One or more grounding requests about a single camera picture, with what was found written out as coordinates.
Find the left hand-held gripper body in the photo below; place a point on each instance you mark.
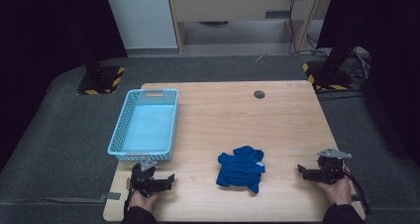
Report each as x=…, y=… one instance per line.
x=143, y=179

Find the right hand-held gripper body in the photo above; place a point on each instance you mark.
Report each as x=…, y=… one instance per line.
x=330, y=169

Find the blue T-shirt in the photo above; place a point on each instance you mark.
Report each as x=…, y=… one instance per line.
x=241, y=171

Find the person's left hand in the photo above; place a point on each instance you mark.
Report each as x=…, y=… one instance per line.
x=142, y=202

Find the person's right hand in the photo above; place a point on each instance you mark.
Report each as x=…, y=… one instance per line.
x=340, y=192

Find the grey tape strip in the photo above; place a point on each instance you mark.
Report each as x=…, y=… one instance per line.
x=112, y=196
x=354, y=197

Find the light blue plastic basket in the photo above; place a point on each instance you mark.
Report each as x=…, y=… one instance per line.
x=148, y=128

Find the black stand base hazard tape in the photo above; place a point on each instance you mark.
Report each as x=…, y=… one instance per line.
x=330, y=80
x=105, y=82

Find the grey round table grommet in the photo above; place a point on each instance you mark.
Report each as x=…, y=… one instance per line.
x=259, y=94

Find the thin pale stick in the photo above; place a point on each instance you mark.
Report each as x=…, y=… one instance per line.
x=261, y=57

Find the dark curtain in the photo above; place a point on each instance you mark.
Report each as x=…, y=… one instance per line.
x=43, y=35
x=389, y=52

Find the white cabinet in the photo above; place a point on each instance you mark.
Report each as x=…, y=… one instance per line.
x=142, y=16

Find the light wooden desk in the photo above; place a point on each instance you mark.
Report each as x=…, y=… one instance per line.
x=224, y=4

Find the black metal stand post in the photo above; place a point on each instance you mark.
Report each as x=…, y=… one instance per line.
x=92, y=67
x=336, y=60

